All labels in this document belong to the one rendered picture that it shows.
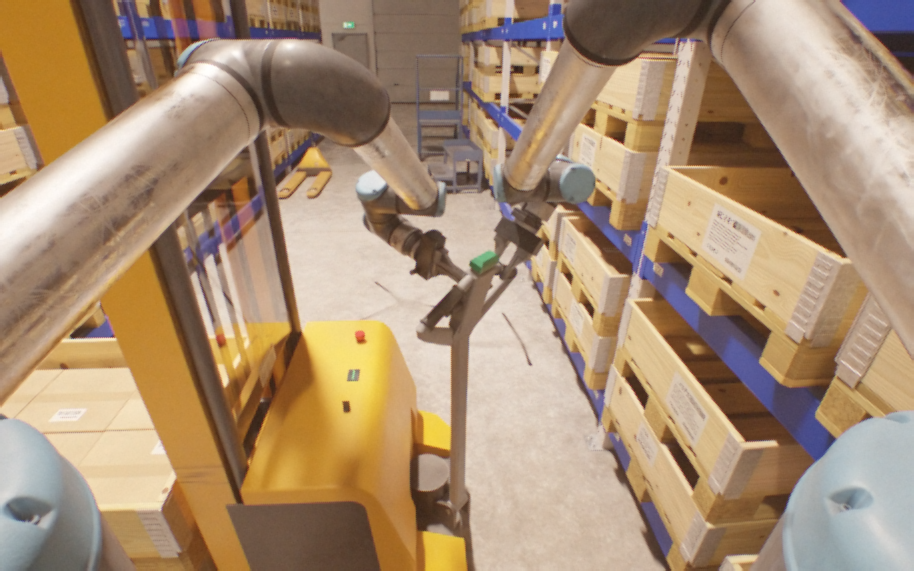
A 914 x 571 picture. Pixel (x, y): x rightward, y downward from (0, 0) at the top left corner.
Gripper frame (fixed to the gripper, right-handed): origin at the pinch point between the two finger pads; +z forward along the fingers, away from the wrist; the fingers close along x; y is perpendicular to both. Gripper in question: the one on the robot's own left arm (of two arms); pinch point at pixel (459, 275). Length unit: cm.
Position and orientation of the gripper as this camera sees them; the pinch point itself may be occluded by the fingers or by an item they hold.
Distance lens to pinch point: 118.8
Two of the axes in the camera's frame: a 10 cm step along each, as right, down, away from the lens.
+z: 7.4, 5.4, -3.9
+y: -6.3, 3.7, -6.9
